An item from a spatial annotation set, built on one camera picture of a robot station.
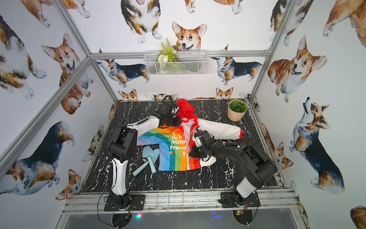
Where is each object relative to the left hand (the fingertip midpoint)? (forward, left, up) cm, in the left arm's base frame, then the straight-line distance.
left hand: (184, 119), depth 99 cm
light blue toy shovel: (-24, +19, -5) cm, 31 cm away
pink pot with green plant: (+5, -37, +3) cm, 38 cm away
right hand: (-24, -3, -4) cm, 24 cm away
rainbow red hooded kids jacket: (-18, +10, -6) cm, 22 cm away
